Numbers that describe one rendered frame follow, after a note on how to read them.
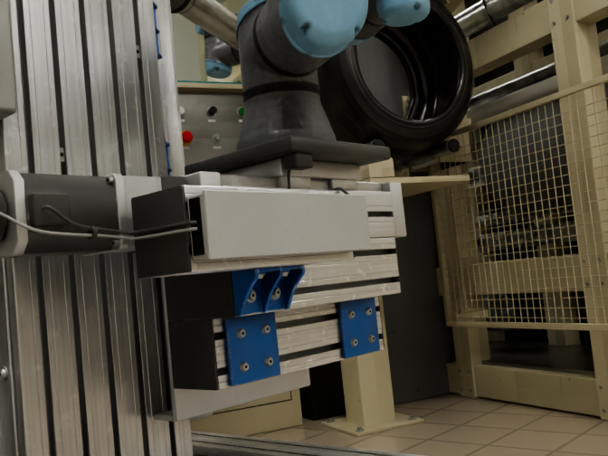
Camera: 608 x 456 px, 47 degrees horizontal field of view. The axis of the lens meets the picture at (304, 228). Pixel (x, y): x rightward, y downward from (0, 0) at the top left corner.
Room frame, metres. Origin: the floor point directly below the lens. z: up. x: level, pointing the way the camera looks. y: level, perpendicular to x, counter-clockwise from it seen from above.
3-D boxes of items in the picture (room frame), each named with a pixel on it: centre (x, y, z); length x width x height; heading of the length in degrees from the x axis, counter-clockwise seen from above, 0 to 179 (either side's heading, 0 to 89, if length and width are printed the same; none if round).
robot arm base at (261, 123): (1.06, 0.01, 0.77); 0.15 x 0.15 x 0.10
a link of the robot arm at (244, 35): (1.05, 0.01, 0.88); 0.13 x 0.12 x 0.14; 22
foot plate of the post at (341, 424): (2.53, -0.17, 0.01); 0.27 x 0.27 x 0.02; 26
